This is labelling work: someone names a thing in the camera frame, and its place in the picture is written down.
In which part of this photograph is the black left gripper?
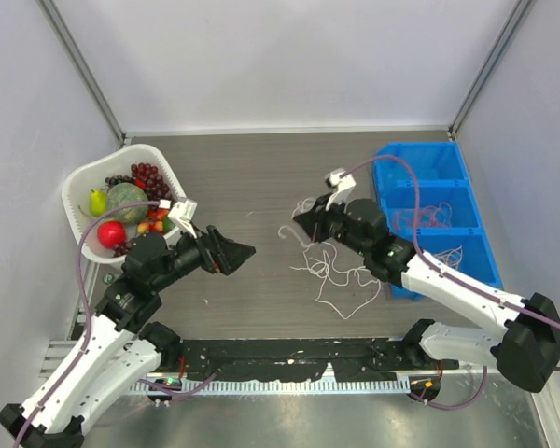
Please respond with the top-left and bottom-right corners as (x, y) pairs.
(153, 219), (256, 291)

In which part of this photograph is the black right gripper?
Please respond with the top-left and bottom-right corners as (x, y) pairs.
(296, 192), (371, 257)

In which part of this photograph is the white thin cable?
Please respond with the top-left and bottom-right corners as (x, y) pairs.
(277, 195), (383, 321)

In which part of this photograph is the pale cable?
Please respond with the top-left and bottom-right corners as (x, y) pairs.
(433, 246), (465, 268)

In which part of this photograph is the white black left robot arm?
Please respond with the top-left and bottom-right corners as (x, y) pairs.
(0, 226), (256, 447)

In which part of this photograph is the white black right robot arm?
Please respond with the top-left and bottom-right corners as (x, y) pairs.
(293, 196), (560, 393)

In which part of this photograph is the green lime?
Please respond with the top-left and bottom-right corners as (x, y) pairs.
(163, 217), (175, 233)

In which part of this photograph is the red grape bunch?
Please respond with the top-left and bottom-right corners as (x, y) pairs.
(131, 162), (173, 201)

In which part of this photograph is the blue plastic divided bin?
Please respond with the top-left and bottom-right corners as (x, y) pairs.
(372, 142), (502, 288)

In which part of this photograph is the green melon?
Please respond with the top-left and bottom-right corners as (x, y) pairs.
(106, 183), (148, 225)

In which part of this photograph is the red apple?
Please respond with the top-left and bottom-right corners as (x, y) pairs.
(97, 221), (126, 249)

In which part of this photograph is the clear glass jar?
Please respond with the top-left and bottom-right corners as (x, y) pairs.
(102, 273), (115, 285)

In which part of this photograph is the dark purple grape bunch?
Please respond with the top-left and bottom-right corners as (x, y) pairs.
(105, 175), (134, 188)

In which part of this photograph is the green yellow pear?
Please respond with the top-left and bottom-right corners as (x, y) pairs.
(90, 189), (107, 217)

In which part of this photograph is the white plastic fruit basket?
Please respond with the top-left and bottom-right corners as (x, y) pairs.
(62, 144), (196, 271)

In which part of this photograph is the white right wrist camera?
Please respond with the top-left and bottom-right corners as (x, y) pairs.
(325, 168), (357, 210)

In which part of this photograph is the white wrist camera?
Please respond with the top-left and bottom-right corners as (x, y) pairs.
(159, 198), (197, 239)
(325, 168), (357, 210)

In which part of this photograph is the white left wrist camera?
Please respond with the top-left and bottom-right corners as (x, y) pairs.
(159, 198), (197, 239)

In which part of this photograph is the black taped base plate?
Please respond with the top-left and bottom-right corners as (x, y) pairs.
(156, 338), (459, 383)

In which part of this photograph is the white slotted cable duct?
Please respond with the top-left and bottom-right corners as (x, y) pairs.
(120, 376), (412, 396)

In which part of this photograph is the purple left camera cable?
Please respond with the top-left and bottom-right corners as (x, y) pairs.
(13, 199), (174, 448)

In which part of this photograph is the aluminium corner frame post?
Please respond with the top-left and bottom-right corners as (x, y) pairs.
(447, 0), (537, 141)

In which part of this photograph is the left aluminium frame post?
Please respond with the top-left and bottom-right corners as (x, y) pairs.
(36, 0), (126, 147)

